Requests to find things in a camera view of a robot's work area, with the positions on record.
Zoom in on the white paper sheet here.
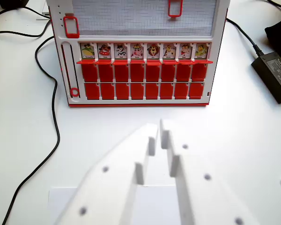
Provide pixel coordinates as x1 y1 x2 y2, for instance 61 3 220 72
48 184 184 225

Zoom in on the red and white game board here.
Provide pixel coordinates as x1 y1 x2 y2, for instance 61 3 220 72
47 0 230 108

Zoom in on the black power adapter brick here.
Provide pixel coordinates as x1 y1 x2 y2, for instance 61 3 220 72
251 51 281 104

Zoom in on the grey flat device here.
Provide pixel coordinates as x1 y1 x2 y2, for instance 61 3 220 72
36 0 52 21

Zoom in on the black rounded object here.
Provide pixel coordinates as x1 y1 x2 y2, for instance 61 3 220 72
0 0 30 9

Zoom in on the long black looping cable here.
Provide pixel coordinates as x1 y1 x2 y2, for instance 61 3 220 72
1 35 61 225

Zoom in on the black power adapter cable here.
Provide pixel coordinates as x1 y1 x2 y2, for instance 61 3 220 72
225 17 265 57

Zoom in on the thin black cable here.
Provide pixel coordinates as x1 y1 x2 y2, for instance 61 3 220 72
0 5 51 23
259 0 281 10
0 19 51 38

